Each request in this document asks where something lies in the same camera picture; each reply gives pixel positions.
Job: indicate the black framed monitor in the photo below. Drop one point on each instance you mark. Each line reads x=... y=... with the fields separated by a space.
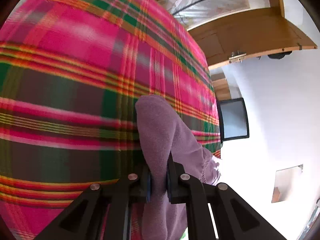
x=233 y=119

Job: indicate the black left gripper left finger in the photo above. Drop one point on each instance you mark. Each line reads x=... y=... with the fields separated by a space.
x=102 y=210

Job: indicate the black bag on door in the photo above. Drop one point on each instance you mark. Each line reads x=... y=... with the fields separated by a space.
x=279 y=56

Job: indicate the metal door handle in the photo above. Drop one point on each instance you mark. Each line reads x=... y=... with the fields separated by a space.
x=236 y=56

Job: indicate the small wooden cabinet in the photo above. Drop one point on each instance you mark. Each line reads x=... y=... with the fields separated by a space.
x=220 y=86

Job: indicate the wooden door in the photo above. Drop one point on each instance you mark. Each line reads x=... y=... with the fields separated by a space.
x=256 y=32

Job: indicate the pink plaid bed blanket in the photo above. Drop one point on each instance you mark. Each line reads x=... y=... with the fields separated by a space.
x=71 y=73

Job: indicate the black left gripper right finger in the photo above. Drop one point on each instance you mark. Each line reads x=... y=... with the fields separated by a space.
x=215 y=212

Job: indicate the purple fleece garment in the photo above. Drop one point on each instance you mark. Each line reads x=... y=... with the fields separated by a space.
x=162 y=132

